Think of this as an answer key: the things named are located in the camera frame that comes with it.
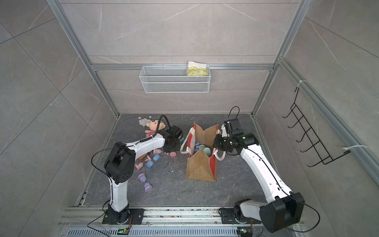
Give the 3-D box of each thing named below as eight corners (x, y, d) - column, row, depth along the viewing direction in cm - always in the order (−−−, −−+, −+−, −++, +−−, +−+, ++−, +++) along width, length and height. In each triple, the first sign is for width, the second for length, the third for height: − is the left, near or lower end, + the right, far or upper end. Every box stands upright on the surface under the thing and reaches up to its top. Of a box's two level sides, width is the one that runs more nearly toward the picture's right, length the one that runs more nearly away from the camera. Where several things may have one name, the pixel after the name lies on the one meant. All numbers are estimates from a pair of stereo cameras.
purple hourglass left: (147, 193, 82) (145, 191, 80) (138, 177, 88) (137, 175, 86) (153, 188, 84) (152, 187, 82) (144, 173, 90) (143, 171, 87)
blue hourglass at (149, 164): (145, 166, 93) (144, 164, 91) (157, 154, 98) (156, 152, 96) (149, 169, 92) (148, 167, 89) (160, 157, 97) (160, 155, 94)
